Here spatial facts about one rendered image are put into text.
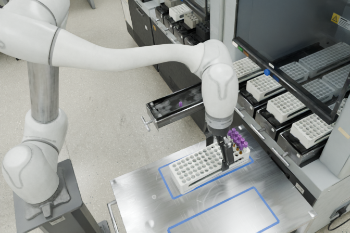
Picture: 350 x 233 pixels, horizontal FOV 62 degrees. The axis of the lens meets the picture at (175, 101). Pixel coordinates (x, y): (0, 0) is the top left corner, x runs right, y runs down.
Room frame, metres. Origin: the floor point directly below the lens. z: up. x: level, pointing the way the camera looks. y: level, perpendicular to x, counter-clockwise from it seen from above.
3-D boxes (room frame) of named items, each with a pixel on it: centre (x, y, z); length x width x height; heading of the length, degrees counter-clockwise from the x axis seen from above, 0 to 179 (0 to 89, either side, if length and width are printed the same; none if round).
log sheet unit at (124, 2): (2.72, 0.39, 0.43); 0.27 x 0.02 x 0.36; 22
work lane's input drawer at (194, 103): (1.06, -0.18, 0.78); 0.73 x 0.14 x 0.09; 112
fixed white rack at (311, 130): (0.75, -0.62, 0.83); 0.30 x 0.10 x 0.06; 112
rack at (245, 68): (1.13, -0.35, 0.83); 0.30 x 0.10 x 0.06; 112
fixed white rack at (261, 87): (1.03, -0.50, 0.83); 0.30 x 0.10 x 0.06; 112
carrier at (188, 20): (1.65, -0.15, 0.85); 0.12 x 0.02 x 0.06; 23
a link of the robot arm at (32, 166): (0.66, 0.59, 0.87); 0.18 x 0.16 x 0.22; 175
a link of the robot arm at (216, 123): (0.62, -0.14, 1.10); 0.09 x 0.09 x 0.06
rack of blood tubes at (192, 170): (0.61, -0.11, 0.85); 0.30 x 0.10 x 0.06; 112
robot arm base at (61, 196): (0.63, 0.58, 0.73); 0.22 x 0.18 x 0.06; 22
